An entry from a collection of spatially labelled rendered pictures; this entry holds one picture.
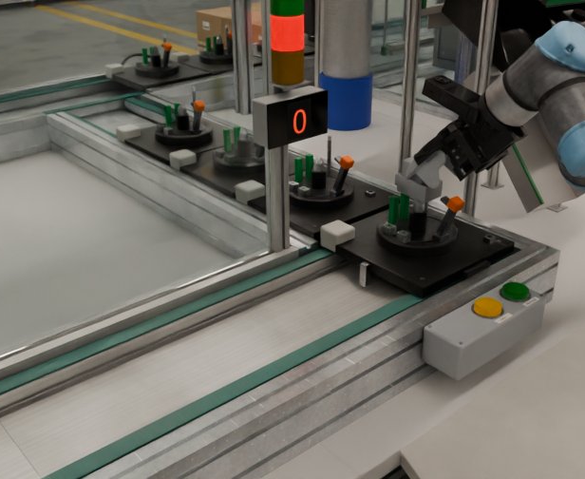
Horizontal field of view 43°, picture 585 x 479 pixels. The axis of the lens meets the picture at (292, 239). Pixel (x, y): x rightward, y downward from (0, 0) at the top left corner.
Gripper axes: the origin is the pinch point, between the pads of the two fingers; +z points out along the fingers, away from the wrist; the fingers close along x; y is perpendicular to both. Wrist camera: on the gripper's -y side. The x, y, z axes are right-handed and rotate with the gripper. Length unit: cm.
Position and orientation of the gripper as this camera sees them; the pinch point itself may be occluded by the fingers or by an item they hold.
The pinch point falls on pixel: (419, 166)
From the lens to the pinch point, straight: 126.9
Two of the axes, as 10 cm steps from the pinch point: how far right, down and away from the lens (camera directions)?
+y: 4.9, 8.5, -2.1
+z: -4.3, 4.4, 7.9
